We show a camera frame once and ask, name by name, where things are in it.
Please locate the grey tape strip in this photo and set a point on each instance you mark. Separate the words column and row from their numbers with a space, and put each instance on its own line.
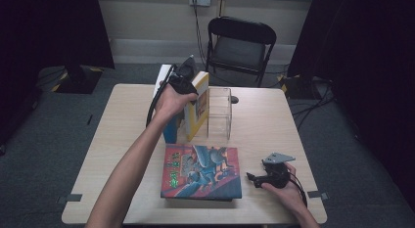
column 318, row 194
column 73, row 197

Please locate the yellow book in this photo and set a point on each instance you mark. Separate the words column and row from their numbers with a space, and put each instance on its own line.
column 199, row 114

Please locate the red comic book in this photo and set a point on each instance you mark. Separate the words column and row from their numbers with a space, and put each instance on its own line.
column 202, row 172

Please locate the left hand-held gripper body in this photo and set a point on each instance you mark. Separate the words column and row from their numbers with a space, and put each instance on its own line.
column 182, row 79

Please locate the black folding chair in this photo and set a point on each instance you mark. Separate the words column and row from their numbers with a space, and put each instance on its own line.
column 241, row 50

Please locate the small black round knob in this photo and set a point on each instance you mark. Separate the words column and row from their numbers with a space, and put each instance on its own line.
column 234, row 100

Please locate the blue book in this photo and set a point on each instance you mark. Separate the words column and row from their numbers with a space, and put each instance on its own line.
column 171, row 133

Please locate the black curtain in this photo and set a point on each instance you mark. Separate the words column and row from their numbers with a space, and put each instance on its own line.
column 359, row 42
column 49, row 25

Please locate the clear acrylic book rack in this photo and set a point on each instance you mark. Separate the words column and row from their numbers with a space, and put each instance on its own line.
column 220, row 123

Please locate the person's left hand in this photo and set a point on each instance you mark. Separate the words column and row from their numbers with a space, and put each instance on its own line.
column 171, row 104

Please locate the person's right hand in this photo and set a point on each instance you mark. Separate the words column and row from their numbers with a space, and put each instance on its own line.
column 288, row 197

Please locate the black stand base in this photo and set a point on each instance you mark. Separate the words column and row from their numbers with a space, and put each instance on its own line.
column 297, row 87
column 80, row 81

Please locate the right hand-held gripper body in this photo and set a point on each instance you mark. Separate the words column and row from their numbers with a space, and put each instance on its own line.
column 277, row 175

